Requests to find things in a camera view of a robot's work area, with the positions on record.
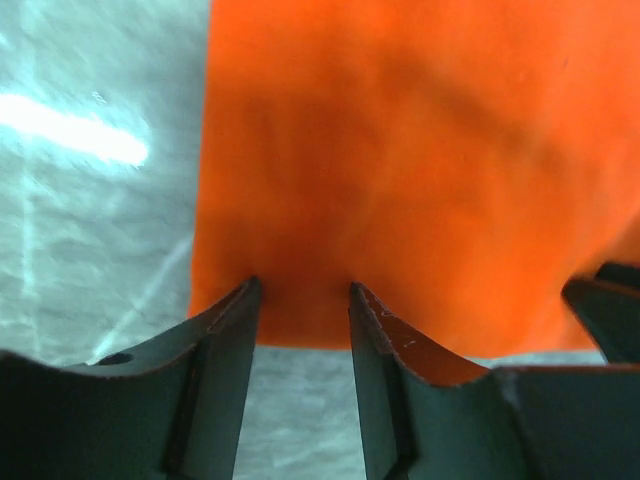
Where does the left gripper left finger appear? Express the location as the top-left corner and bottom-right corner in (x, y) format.
(1, 279), (261, 479)

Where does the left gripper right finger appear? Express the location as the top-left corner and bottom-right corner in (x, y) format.
(349, 283), (639, 479)

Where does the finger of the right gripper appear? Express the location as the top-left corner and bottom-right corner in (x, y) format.
(562, 262), (639, 364)

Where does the orange t shirt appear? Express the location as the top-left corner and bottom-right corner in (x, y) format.
(188, 1), (639, 358)

